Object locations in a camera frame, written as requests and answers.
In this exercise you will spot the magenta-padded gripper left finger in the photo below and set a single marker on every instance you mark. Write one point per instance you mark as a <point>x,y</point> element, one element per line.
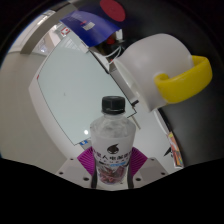
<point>85,160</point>

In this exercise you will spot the black and red power tool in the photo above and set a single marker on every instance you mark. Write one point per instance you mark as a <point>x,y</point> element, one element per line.
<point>111,40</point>

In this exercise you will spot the clear bottle with black cap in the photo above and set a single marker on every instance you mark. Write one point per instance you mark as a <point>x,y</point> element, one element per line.
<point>111,140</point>

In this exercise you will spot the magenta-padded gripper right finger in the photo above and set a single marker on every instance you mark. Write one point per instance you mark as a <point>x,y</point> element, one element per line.
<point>138,160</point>

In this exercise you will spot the large whiteboard on stand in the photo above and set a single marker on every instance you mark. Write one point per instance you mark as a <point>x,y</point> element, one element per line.
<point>76,90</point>

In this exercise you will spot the flat round red coaster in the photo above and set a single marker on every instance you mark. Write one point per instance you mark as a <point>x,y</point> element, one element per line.
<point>112,9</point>

